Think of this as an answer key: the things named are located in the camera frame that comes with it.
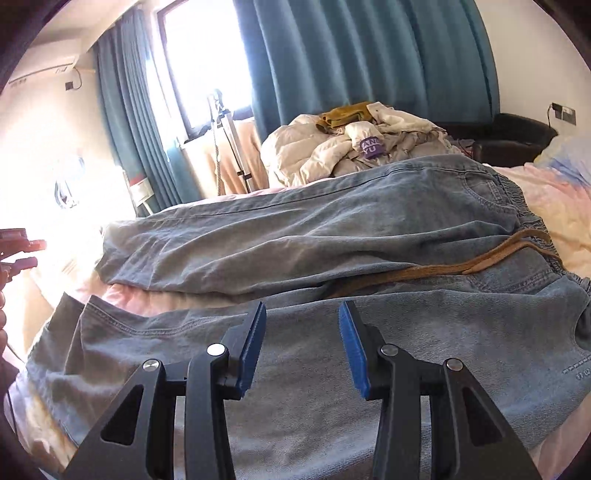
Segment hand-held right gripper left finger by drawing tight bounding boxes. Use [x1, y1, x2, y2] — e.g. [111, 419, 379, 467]
[62, 301, 269, 480]

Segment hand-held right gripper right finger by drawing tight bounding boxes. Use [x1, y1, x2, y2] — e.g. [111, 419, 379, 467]
[338, 300, 543, 480]

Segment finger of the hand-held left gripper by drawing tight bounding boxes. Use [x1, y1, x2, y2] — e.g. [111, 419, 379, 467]
[0, 227, 47, 254]
[0, 257, 38, 282]

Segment blue denim jeans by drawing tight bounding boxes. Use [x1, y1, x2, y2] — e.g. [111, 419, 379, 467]
[18, 154, 591, 480]

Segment white chair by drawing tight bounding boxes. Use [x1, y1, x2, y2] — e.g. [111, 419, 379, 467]
[128, 178, 155, 217]

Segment brown fabric belt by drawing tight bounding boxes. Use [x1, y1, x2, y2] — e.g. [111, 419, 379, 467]
[323, 228, 561, 298]

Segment narrow blue curtain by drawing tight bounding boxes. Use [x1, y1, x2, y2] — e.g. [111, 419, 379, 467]
[92, 21, 185, 213]

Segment white air conditioner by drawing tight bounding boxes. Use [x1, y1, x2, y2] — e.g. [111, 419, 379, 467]
[6, 59, 79, 89]

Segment white down jacket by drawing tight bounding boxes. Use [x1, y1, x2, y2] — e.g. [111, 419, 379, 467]
[261, 113, 365, 188]

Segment cream garment with purple patch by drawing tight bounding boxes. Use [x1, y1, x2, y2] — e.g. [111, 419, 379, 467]
[344, 121, 393, 162]

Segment cream crumpled garment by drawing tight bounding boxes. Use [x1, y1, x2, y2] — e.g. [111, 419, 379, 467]
[367, 102, 462, 162]

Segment mustard yellow garment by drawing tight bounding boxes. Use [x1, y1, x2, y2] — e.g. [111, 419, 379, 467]
[315, 102, 376, 134]

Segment garment steamer stand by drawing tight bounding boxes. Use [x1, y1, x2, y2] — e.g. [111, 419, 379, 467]
[206, 90, 252, 197]

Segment pastel tie-dye duvet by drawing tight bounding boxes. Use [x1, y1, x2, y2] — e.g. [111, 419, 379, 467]
[2, 159, 591, 480]

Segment window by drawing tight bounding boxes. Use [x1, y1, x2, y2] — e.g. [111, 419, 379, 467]
[156, 0, 254, 141]

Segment black armchair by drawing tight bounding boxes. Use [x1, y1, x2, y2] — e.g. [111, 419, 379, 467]
[434, 112, 559, 168]

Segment pastel pillow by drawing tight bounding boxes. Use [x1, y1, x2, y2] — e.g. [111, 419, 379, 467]
[533, 134, 591, 185]

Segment wide blue curtain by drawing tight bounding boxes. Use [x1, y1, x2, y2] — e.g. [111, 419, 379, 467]
[233, 0, 502, 139]

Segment wall socket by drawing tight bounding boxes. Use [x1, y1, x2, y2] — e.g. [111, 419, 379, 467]
[549, 102, 578, 125]

